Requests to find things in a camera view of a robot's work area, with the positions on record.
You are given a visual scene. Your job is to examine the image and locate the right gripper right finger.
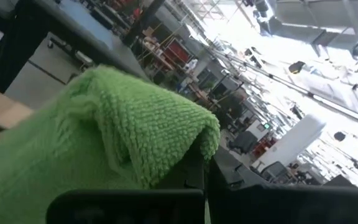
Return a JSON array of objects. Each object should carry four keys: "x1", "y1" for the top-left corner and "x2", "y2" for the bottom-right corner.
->
[{"x1": 208, "y1": 147, "x2": 270, "y2": 200}]

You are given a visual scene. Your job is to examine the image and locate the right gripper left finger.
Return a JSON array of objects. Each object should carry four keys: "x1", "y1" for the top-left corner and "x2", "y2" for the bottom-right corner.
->
[{"x1": 155, "y1": 136, "x2": 206, "y2": 191}]

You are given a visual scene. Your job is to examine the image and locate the green microfiber towel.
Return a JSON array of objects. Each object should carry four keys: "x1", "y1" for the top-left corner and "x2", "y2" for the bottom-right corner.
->
[{"x1": 0, "y1": 64, "x2": 221, "y2": 224}]

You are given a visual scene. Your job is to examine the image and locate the white building column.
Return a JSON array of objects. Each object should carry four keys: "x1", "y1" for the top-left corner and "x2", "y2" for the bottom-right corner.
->
[{"x1": 252, "y1": 113, "x2": 327, "y2": 170}]

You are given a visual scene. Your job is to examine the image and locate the red storage shelf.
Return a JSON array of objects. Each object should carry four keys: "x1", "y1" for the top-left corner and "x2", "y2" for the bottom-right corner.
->
[{"x1": 162, "y1": 36, "x2": 195, "y2": 68}]

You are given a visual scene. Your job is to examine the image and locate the dark grey desk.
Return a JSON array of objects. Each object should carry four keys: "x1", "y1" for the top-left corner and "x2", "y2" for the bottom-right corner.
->
[{"x1": 0, "y1": 0, "x2": 151, "y2": 94}]

